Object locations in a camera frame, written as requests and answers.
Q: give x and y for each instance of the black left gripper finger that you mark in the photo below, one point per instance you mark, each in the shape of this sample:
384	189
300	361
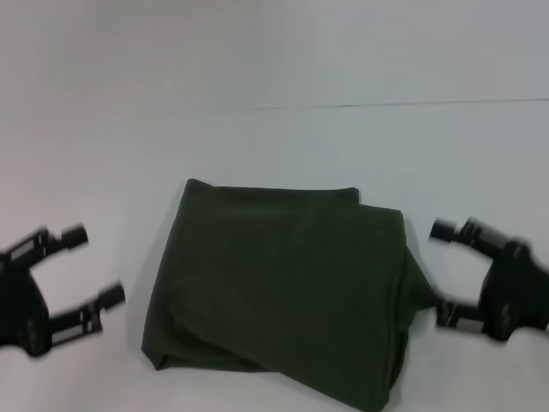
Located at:
90	313
51	242

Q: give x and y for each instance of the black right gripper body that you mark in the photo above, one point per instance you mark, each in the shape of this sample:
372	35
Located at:
514	287

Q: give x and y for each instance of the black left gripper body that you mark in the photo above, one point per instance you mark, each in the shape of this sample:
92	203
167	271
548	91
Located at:
21	309

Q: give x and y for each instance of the dark green FREE t-shirt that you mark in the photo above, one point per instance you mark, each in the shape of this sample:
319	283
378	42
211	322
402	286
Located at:
279	279

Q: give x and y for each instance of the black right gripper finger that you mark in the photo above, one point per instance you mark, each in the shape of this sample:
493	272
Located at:
463	234
459	317

